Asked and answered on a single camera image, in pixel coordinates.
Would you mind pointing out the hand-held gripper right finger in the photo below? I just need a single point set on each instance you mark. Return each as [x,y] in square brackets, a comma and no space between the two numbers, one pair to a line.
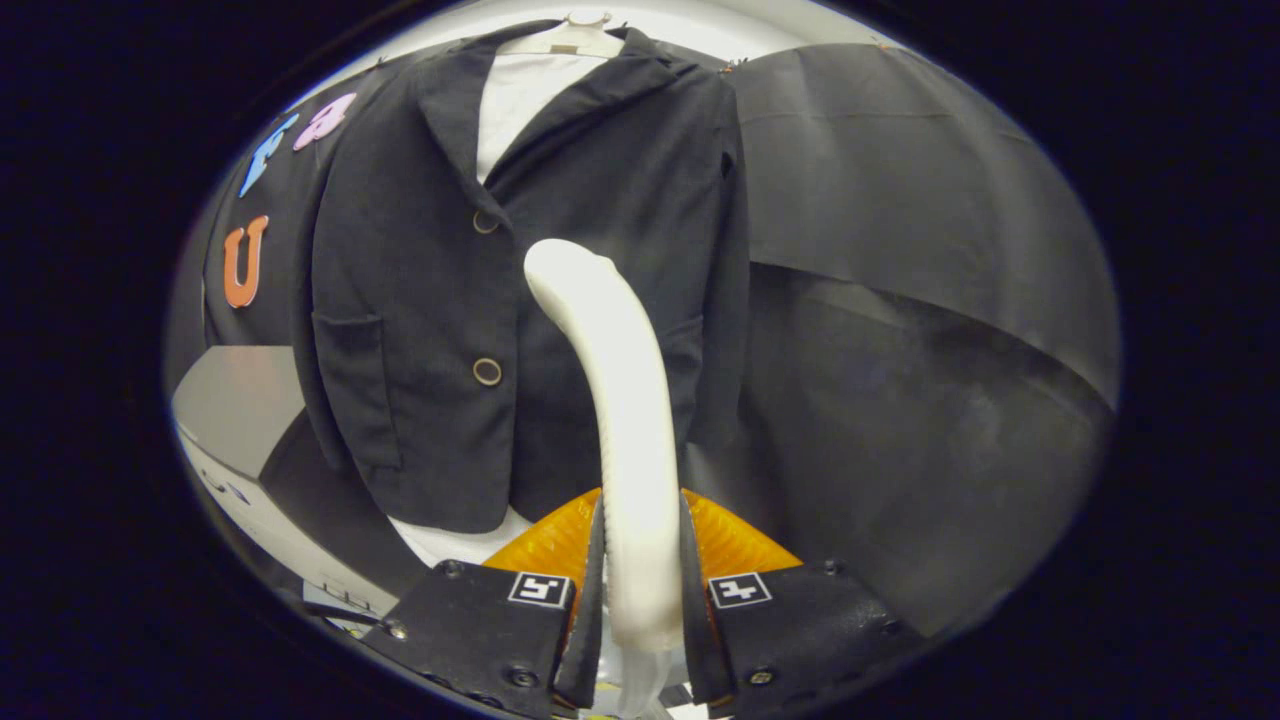
[800,625]

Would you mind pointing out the grey drawer cabinet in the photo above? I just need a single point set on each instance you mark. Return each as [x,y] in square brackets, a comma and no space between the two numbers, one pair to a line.
[235,400]

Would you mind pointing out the black jacket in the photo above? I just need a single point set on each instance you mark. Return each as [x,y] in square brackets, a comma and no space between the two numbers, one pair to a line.
[420,300]

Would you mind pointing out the black backdrop cloth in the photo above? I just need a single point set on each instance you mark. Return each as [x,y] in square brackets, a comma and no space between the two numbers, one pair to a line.
[900,350]

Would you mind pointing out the white mannequin torso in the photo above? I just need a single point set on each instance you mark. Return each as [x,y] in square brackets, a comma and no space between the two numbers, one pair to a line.
[520,100]

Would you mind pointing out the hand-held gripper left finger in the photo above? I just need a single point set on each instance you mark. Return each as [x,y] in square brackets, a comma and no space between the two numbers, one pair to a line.
[480,630]

